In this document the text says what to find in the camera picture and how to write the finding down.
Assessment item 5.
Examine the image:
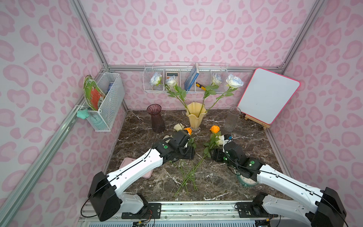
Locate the orange rose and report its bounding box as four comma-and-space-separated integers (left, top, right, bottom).
175, 125, 221, 197
176, 128, 199, 195

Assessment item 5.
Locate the blue white rose three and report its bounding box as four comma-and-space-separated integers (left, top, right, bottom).
164, 76, 191, 113

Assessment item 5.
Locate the blue white rose one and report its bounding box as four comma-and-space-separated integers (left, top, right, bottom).
149, 72, 191, 114

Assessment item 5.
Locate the blue white rose two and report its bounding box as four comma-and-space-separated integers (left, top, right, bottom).
202, 74, 222, 107

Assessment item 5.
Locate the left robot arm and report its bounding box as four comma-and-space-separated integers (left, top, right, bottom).
88, 130, 195, 221

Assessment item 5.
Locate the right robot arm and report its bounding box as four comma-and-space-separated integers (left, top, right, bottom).
211, 140, 348, 227

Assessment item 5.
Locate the purple glass vase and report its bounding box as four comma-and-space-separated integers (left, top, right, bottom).
147, 104, 165, 133

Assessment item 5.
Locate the green alarm clock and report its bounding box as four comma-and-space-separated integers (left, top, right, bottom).
236, 175, 259, 187

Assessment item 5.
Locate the yellow ceramic vase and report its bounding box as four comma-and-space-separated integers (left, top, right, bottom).
186, 102, 207, 130

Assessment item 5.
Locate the clear glass vase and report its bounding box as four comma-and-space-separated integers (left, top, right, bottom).
224, 107, 241, 131

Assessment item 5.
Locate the pink flat case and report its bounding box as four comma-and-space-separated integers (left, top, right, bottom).
120, 157, 153, 179

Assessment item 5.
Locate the wooden easel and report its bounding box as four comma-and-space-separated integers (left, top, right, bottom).
244, 114, 270, 129

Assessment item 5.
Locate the yellow utility knife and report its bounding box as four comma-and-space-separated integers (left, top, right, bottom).
196, 82, 207, 91

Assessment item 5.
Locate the blue book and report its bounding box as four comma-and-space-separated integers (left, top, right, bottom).
184, 63, 199, 92

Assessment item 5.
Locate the white calculator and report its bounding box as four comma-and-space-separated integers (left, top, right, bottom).
166, 72, 179, 79

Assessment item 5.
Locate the pink framed whiteboard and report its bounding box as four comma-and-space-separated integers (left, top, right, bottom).
237, 68, 301, 125

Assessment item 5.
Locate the green clip hook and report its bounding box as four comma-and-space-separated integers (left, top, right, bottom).
77, 109, 90, 120

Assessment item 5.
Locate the green red picture card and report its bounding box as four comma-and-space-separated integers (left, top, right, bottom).
83, 75, 106, 111

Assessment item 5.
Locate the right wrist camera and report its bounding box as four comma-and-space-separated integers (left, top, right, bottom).
222, 134, 233, 145

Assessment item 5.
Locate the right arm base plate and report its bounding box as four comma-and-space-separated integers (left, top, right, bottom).
234, 202, 278, 219

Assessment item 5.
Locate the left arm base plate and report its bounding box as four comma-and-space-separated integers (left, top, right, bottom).
122, 203, 162, 219

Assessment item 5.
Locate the white wire wall shelf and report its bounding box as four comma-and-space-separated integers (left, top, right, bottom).
143, 61, 229, 94

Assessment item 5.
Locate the white wire side basket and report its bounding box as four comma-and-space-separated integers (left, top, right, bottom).
84, 72, 125, 132

